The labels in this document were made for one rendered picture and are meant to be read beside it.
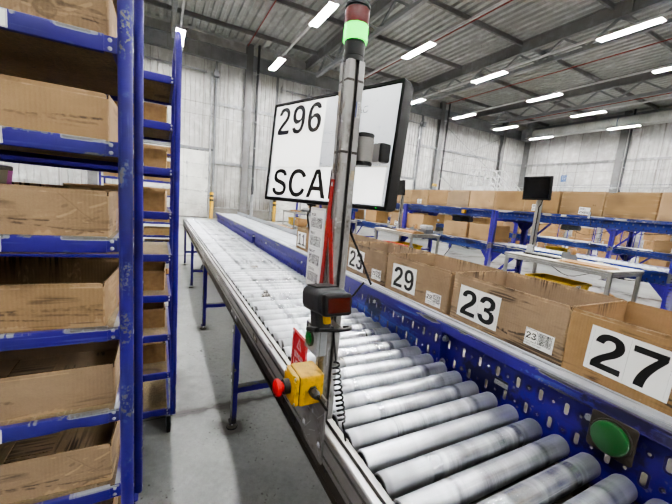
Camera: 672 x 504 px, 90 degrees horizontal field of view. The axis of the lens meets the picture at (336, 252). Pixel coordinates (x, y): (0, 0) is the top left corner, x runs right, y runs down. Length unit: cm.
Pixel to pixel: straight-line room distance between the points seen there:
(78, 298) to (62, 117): 37
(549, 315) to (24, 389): 126
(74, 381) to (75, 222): 36
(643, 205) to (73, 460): 583
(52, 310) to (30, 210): 21
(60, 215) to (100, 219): 7
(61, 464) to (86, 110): 79
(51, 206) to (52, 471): 60
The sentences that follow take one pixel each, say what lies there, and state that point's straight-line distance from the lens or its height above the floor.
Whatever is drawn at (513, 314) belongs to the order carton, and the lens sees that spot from 114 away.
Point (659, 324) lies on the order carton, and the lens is 130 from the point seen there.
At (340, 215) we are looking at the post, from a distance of 73.
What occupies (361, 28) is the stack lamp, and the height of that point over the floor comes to 161.
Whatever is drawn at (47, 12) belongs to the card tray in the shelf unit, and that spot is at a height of 156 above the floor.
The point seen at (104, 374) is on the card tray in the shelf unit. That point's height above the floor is 82.
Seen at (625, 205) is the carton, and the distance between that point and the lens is 590.
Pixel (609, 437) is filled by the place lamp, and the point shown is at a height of 82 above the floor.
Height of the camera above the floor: 126
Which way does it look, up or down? 8 degrees down
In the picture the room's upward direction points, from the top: 5 degrees clockwise
